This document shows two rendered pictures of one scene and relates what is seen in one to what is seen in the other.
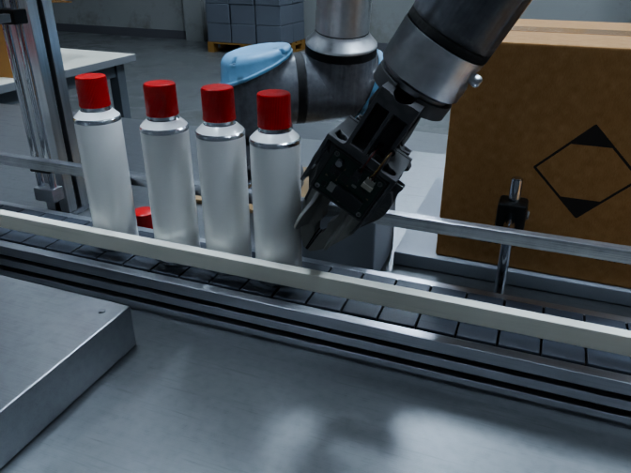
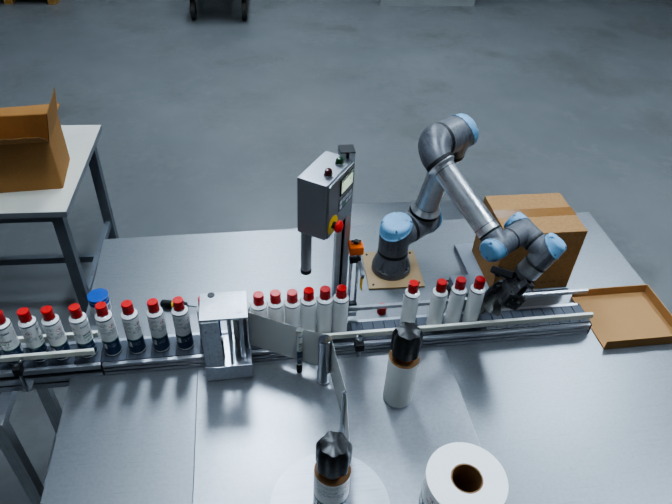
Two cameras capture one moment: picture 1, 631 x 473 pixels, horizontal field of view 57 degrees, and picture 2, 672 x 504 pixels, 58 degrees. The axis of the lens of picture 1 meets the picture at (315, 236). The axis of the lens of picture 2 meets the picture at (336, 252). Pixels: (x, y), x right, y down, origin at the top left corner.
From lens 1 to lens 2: 173 cm
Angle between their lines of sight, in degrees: 29
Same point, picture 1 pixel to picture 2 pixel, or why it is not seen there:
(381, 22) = not seen: outside the picture
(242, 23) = not seen: outside the picture
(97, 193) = (412, 316)
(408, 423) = (527, 353)
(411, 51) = (532, 273)
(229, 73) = (393, 237)
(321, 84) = (424, 229)
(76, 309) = (433, 356)
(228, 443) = (496, 375)
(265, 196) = (477, 305)
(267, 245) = (474, 317)
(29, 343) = (438, 371)
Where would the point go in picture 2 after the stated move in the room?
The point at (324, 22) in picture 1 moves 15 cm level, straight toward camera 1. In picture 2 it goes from (426, 207) to (451, 230)
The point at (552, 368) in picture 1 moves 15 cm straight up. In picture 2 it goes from (554, 328) to (566, 296)
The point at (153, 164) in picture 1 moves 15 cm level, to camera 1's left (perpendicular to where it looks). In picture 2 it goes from (440, 305) to (402, 320)
